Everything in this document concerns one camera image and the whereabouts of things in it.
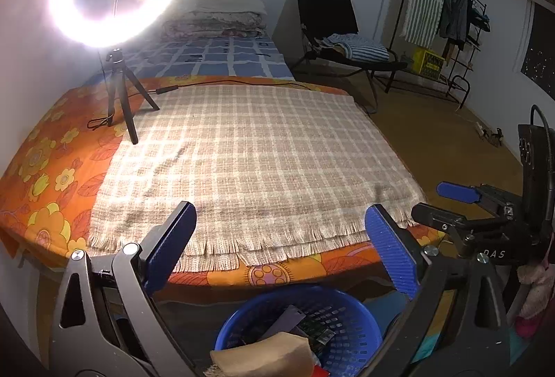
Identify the dark hanging jacket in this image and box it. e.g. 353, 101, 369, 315
438, 0, 470, 50

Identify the striped cloth on chair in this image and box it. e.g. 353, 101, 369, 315
322, 33, 390, 62

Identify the orange floral bed sheet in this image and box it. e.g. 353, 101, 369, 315
1, 76, 441, 288

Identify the beige cloth in basket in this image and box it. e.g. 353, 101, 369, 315
203, 332, 315, 377

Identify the black folding chair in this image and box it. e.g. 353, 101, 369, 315
291, 0, 407, 96

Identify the blue checked bed sheet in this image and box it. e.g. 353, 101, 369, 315
122, 37, 293, 80

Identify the beige plaid blanket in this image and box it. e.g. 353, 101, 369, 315
87, 85, 425, 272

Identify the black clothes rack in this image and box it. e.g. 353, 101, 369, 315
384, 0, 491, 109

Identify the white striped towel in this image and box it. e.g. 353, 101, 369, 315
401, 0, 443, 48

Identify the black power cable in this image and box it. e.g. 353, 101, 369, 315
85, 78, 322, 132

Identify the yellow box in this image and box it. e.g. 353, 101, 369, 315
411, 46, 445, 80

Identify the blue plastic trash basket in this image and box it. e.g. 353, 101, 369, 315
214, 285, 383, 376

